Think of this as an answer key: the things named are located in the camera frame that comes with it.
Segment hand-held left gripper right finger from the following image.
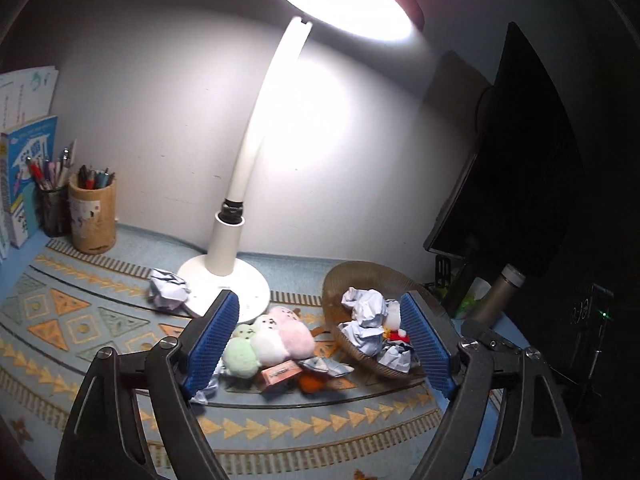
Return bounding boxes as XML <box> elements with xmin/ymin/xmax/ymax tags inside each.
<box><xmin>399</xmin><ymin>290</ymin><xmax>583</xmax><ymax>480</ymax></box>

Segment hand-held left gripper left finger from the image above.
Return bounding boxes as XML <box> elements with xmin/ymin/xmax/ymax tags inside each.
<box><xmin>54</xmin><ymin>290</ymin><xmax>241</xmax><ymax>480</ymax></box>

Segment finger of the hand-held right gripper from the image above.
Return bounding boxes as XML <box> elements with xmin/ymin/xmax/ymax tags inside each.
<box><xmin>460</xmin><ymin>319</ymin><xmax>524</xmax><ymax>356</ymax></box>

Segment white plush doll red outfit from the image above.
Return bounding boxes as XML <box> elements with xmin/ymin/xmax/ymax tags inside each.
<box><xmin>382</xmin><ymin>300</ymin><xmax>412</xmax><ymax>346</ymax></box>

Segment white paper wad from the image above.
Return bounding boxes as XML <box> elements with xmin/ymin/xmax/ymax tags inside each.
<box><xmin>189</xmin><ymin>360</ymin><xmax>223</xmax><ymax>406</ymax></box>
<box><xmin>147</xmin><ymin>268</ymin><xmax>192</xmax><ymax>311</ymax></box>

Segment pastel ice cream plush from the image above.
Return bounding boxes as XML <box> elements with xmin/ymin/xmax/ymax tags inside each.
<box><xmin>220</xmin><ymin>305</ymin><xmax>335</xmax><ymax>378</ymax></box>

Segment pile of paper balls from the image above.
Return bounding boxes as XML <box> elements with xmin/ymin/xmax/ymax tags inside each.
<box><xmin>337</xmin><ymin>286</ymin><xmax>426</xmax><ymax>375</ymax></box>

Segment small pink box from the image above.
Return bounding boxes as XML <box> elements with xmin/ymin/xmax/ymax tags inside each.
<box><xmin>260</xmin><ymin>360</ymin><xmax>304</xmax><ymax>395</ymax></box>

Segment grey plaid fabric bow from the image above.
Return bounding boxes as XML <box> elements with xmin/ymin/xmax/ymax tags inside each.
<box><xmin>295</xmin><ymin>355</ymin><xmax>353</xmax><ymax>378</ymax></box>

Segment woven wicker basket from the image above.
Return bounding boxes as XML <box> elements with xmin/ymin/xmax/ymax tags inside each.
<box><xmin>322</xmin><ymin>261</ymin><xmax>453</xmax><ymax>378</ymax></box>

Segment grey thermos bottle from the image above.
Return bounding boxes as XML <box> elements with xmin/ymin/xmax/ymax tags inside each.
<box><xmin>467</xmin><ymin>262</ymin><xmax>527</xmax><ymax>328</ymax></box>

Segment green and white packet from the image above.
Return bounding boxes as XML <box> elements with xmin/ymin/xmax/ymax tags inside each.
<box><xmin>452</xmin><ymin>277</ymin><xmax>493</xmax><ymax>320</ymax></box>

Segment black device green light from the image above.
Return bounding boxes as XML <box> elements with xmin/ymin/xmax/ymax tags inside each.
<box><xmin>570</xmin><ymin>282</ymin><xmax>616</xmax><ymax>326</ymax></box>

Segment blue patterned table mat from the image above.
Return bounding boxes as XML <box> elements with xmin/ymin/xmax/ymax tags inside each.
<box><xmin>0</xmin><ymin>222</ymin><xmax>501</xmax><ymax>480</ymax></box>

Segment wooden pen holder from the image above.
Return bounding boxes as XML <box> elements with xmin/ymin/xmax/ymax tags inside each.
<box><xmin>67</xmin><ymin>175</ymin><xmax>117</xmax><ymax>256</ymax></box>

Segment black monitor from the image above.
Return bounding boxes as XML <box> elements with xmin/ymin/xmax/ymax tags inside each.
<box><xmin>422</xmin><ymin>22</ymin><xmax>586</xmax><ymax>318</ymax></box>

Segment white desk lamp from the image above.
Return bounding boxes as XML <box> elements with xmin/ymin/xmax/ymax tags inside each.
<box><xmin>177</xmin><ymin>0</ymin><xmax>426</xmax><ymax>325</ymax></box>

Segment bunch of red-capped pens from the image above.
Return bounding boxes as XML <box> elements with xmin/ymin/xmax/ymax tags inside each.
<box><xmin>25</xmin><ymin>140</ymin><xmax>78</xmax><ymax>193</ymax></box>

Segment black perforated bracket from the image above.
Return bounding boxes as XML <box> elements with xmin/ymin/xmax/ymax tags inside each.
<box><xmin>434</xmin><ymin>255</ymin><xmax>453</xmax><ymax>288</ymax></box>

